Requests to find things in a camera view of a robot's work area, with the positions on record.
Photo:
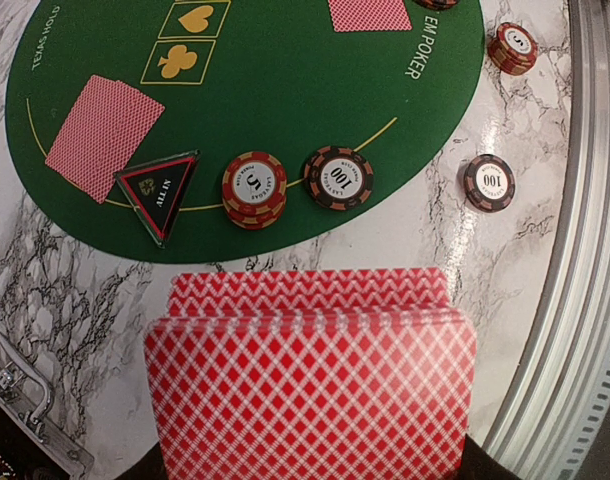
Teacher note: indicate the triangular all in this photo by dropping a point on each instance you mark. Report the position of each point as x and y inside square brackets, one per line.
[155, 191]

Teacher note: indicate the brown poker chip stack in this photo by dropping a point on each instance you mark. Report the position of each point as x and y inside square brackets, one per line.
[489, 183]

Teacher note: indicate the front aluminium rail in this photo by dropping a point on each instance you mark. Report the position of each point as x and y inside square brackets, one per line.
[560, 393]

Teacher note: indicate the round green poker mat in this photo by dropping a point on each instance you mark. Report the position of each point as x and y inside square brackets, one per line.
[272, 76]

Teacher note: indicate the orange poker chip stack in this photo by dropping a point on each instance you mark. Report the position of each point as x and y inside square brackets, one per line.
[513, 50]

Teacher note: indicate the single red playing card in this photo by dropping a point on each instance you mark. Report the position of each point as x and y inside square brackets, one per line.
[83, 140]

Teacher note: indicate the red playing card deck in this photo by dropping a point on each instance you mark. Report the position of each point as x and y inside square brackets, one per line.
[342, 374]

